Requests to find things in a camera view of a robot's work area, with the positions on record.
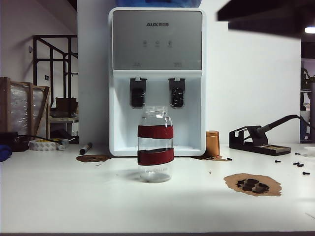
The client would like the glass bottle with red belts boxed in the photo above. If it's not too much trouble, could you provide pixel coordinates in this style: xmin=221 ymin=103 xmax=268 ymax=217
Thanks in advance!
xmin=136 ymin=106 xmax=174 ymax=183

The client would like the white AUX water dispenser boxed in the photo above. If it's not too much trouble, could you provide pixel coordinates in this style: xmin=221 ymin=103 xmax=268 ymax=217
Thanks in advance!
xmin=107 ymin=7 xmax=207 ymax=157

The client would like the gold cylindrical canister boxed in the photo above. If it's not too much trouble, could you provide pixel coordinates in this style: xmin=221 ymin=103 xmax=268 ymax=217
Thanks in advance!
xmin=205 ymin=130 xmax=220 ymax=157

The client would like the black marker pen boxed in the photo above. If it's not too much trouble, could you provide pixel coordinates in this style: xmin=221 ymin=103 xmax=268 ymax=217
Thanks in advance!
xmin=79 ymin=142 xmax=93 ymax=155

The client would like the brown cardboard box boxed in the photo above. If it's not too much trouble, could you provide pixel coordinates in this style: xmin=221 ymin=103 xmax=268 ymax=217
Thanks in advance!
xmin=55 ymin=97 xmax=79 ymax=115

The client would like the white side table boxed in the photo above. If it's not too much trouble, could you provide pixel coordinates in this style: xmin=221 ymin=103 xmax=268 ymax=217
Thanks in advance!
xmin=48 ymin=115 xmax=79 ymax=145

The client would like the black soldering iron stand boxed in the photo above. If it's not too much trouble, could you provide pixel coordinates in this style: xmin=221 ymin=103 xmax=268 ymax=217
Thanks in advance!
xmin=229 ymin=125 xmax=291 ymax=156

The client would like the white tape roll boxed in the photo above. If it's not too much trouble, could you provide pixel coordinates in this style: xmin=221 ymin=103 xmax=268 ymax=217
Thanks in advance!
xmin=28 ymin=138 xmax=69 ymax=151

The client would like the black stair railing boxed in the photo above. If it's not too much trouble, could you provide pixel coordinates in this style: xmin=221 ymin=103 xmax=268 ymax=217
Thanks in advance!
xmin=32 ymin=34 xmax=79 ymax=115

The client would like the black flat box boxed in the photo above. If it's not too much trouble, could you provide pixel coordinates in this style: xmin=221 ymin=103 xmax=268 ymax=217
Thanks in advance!
xmin=0 ymin=131 xmax=29 ymax=152

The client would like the green potted plant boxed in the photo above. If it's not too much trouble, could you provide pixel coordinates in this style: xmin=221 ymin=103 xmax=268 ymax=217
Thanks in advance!
xmin=300 ymin=67 xmax=315 ymax=92

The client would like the blue cloth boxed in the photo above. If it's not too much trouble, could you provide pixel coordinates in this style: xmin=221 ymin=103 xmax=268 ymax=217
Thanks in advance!
xmin=0 ymin=144 xmax=12 ymax=162

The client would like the black soldering iron with cable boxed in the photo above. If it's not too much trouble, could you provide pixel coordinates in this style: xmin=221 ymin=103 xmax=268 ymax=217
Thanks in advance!
xmin=253 ymin=114 xmax=315 ymax=140

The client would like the wooden crate frame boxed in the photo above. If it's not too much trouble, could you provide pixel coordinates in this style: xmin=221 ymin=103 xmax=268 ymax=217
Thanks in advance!
xmin=0 ymin=77 xmax=52 ymax=140

